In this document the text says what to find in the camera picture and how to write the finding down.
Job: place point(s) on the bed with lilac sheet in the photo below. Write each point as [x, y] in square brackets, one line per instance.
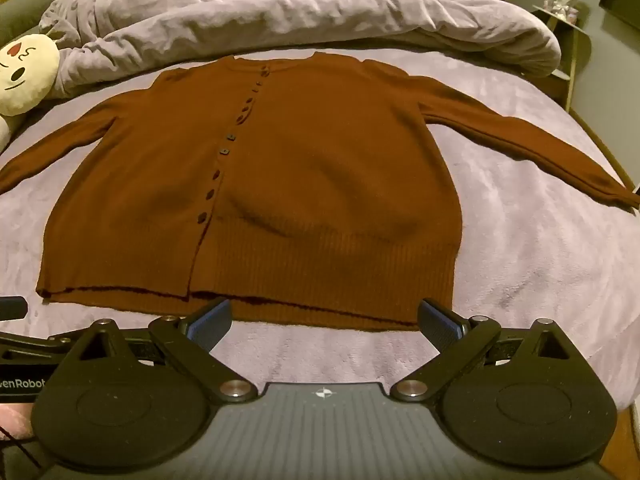
[525, 240]

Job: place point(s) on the cream plush pillow with face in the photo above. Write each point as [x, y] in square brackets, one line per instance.
[22, 72]

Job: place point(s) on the olive green cushion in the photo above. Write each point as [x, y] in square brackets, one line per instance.
[32, 2]

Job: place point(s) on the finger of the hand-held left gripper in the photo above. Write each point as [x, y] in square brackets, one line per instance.
[11, 308]
[35, 344]

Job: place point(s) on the lilac duvet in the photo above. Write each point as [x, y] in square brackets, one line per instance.
[280, 12]

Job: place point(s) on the pale side shelf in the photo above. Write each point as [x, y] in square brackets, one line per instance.
[567, 35]

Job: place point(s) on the brown knit cardigan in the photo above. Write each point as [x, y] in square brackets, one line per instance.
[280, 170]

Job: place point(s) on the pink cloth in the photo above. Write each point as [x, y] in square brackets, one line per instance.
[15, 420]

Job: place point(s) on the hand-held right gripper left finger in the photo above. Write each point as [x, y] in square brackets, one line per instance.
[209, 324]

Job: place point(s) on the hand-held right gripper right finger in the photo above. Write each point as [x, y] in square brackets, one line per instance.
[440, 327]

